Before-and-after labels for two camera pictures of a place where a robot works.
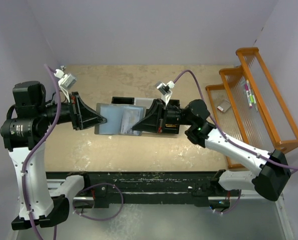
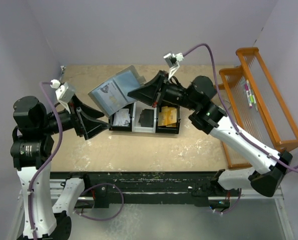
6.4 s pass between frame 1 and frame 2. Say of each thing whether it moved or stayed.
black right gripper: moved
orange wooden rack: stayed
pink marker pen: stayed
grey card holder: moved
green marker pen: stayed
